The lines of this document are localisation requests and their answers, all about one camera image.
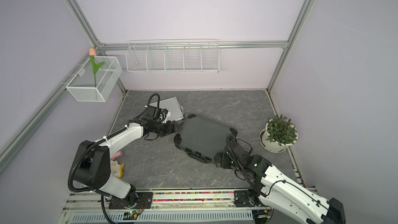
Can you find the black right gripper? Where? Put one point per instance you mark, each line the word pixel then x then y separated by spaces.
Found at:
pixel 222 164

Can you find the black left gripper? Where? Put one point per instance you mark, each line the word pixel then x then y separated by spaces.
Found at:
pixel 169 129

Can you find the silver aluminium poker case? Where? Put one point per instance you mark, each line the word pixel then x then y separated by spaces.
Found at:
pixel 174 107

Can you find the dark grey poker case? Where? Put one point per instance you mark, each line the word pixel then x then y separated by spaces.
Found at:
pixel 202 139

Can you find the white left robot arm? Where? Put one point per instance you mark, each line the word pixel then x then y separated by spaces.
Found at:
pixel 91 167

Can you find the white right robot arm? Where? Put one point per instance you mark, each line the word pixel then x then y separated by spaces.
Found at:
pixel 270 187

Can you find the white plant pot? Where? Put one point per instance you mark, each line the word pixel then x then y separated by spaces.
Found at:
pixel 273 147

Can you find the pink purple toy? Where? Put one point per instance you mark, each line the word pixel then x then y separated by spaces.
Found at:
pixel 116 155

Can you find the green potted plant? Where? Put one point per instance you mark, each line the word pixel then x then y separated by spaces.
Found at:
pixel 281 130

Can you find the pink artificial tulip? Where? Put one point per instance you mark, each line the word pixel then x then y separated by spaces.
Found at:
pixel 95 66

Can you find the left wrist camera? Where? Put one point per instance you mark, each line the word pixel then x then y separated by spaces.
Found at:
pixel 156 114

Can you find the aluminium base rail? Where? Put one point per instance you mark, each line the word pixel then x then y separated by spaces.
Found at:
pixel 188 206

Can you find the white wire wall shelf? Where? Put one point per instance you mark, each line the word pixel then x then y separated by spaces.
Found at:
pixel 173 60

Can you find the white mesh wall basket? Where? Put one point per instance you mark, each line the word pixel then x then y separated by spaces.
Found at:
pixel 82 88

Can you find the aluminium horizontal frame bar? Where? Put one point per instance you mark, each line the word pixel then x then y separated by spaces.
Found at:
pixel 182 43

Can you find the aluminium left side frame bar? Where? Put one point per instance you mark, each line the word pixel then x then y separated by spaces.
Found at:
pixel 29 128

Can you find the aluminium frame corner post left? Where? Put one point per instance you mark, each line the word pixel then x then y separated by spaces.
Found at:
pixel 85 26

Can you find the aluminium frame corner post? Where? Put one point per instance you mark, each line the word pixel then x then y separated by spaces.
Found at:
pixel 305 9
pixel 85 26

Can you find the aluminium frame corner post right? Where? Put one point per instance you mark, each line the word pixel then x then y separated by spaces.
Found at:
pixel 305 9

